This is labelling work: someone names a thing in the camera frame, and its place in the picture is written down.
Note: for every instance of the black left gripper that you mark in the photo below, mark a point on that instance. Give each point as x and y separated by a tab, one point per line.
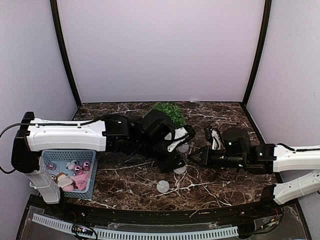
172	163

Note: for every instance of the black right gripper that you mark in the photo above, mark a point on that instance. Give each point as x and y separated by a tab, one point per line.
205	156

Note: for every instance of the white ball string lights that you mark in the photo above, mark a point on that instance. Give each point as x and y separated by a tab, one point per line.
182	181

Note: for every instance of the small green christmas tree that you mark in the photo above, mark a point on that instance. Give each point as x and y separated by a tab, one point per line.
173	111

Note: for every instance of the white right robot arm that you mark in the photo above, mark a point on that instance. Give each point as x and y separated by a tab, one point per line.
289	158

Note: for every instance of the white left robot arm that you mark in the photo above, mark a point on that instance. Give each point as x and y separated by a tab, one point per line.
36	135

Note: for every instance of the pink bauble ornaments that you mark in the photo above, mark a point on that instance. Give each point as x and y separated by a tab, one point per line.
71	176

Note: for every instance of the light blue plastic basket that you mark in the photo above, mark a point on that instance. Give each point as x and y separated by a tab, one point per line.
41	180

